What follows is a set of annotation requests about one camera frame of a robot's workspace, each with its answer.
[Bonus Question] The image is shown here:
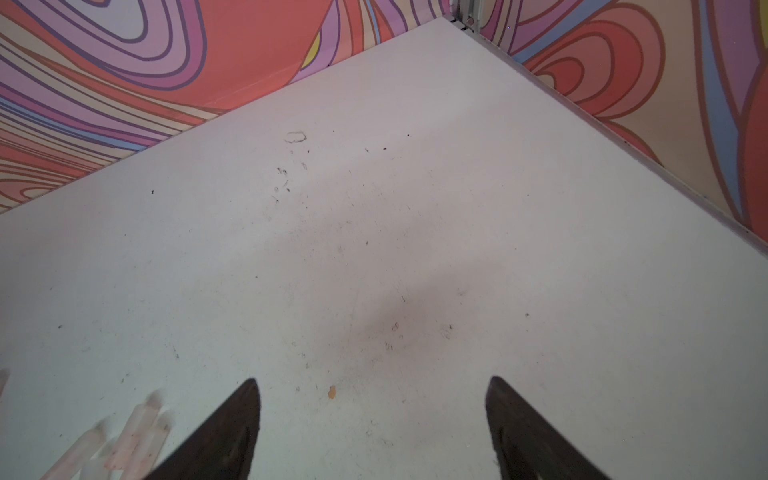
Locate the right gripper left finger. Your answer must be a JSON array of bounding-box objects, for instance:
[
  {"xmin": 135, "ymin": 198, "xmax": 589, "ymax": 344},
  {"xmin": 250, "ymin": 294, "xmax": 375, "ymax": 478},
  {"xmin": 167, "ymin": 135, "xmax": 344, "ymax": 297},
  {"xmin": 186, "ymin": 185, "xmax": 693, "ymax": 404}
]
[{"xmin": 146, "ymin": 378, "xmax": 261, "ymax": 480}]

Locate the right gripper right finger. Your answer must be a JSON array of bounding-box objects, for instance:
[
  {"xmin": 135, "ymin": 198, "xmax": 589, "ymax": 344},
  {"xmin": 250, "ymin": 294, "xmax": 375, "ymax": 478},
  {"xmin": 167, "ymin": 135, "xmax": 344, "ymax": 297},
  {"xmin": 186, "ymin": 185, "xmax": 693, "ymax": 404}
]
[{"xmin": 485, "ymin": 376, "xmax": 608, "ymax": 480}]

